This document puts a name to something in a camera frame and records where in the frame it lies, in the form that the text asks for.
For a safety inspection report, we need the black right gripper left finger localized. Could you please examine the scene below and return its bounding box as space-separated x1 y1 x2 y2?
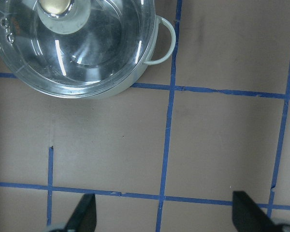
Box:
47 194 97 232

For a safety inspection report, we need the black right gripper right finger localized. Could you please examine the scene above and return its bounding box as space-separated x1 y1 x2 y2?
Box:
232 191 290 232

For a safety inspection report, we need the glass pot lid gold knob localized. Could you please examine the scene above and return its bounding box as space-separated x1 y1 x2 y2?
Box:
0 0 156 98

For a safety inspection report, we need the pale green cooking pot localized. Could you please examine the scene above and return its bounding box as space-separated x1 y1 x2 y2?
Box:
29 14 176 99

